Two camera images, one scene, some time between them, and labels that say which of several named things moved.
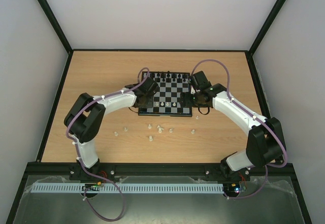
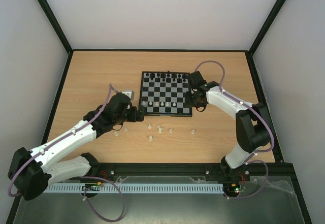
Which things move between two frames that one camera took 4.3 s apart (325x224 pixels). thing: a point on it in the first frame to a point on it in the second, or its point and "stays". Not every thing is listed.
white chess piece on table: (160, 129) stays
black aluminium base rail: (156, 169) stays
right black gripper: (197, 99) stays
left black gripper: (150, 104) to (134, 117)
